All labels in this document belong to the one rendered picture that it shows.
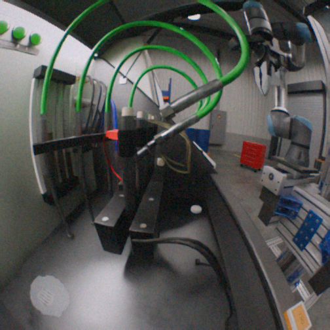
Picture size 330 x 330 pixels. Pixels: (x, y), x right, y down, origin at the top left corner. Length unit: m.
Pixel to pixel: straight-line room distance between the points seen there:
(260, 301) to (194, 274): 0.17
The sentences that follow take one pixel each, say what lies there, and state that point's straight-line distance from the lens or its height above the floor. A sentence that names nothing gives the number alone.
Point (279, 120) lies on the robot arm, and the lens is 0.76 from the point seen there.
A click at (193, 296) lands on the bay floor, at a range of 0.32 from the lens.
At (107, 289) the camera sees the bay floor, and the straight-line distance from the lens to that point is 0.33.
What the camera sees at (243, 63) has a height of 1.24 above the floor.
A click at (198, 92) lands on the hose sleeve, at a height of 1.17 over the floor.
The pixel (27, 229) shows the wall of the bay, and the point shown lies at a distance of 0.43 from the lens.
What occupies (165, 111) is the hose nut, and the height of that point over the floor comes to 1.14.
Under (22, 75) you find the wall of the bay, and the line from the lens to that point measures 0.41.
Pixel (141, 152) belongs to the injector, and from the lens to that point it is 0.19.
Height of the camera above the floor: 1.13
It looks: 18 degrees down
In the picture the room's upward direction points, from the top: 3 degrees clockwise
